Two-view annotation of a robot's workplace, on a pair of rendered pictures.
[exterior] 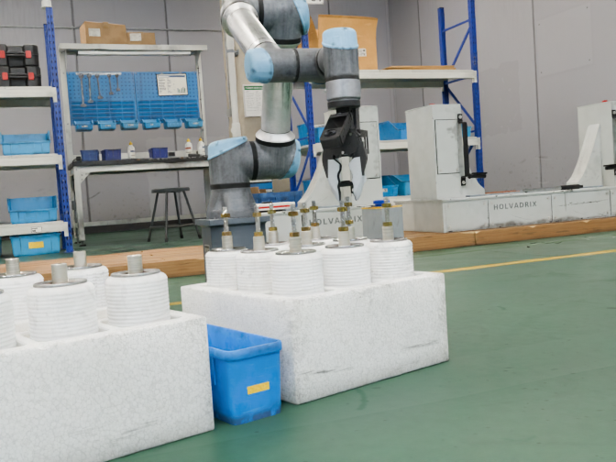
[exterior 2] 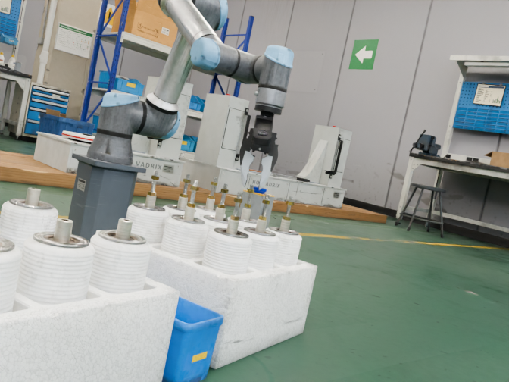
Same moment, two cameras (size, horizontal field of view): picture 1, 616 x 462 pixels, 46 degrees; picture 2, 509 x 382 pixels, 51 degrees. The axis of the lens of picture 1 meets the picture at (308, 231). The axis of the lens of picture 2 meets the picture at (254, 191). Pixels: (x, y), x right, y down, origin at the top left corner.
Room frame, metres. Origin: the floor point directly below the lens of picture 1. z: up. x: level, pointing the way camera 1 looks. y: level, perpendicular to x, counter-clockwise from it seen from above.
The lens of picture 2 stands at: (0.27, 0.40, 0.43)
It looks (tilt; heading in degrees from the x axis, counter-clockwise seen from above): 4 degrees down; 339
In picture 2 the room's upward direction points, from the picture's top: 12 degrees clockwise
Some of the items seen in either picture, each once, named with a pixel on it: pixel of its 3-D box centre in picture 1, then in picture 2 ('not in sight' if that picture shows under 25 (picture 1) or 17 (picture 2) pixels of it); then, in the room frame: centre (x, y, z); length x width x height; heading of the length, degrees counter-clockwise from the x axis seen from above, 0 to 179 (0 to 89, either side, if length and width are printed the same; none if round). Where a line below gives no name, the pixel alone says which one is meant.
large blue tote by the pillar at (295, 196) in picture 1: (271, 214); (64, 135); (6.32, 0.31, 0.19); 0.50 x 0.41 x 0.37; 26
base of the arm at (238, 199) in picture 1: (231, 200); (112, 145); (2.11, 0.22, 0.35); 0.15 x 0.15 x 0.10
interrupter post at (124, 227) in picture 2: (135, 265); (123, 230); (1.12, 0.27, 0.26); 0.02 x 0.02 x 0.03
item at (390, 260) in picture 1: (390, 285); (276, 266); (1.46, -0.16, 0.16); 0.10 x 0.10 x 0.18
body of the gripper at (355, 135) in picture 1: (346, 130); (263, 130); (1.57, -0.10, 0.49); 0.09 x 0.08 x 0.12; 159
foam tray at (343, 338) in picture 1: (312, 323); (205, 284); (1.48, 0.00, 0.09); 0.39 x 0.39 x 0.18; 38
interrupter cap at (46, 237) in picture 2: (60, 283); (61, 240); (1.05, 0.37, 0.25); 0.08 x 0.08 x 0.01
